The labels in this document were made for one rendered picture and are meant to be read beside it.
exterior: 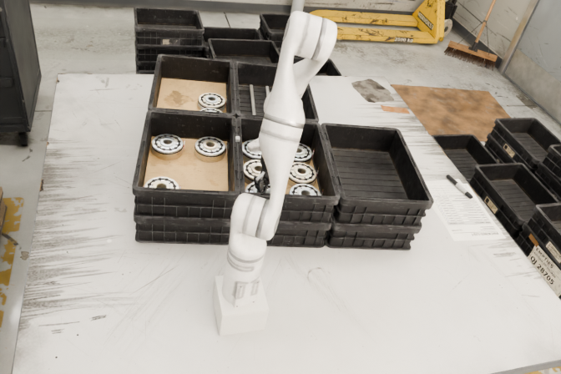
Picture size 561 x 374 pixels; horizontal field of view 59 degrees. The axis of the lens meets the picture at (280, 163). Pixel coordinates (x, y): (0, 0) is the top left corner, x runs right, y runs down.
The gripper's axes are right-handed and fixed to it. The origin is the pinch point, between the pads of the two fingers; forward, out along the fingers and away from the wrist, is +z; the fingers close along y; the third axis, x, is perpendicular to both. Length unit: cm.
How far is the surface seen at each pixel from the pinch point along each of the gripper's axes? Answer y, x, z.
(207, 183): -10.3, 16.2, 2.3
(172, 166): -13.2, 29.4, 2.3
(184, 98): 18, 58, 2
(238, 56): 111, 113, 37
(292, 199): -3.9, -11.9, -6.8
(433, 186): 66, -33, 15
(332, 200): 4.6, -20.3, -7.2
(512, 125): 196, -35, 42
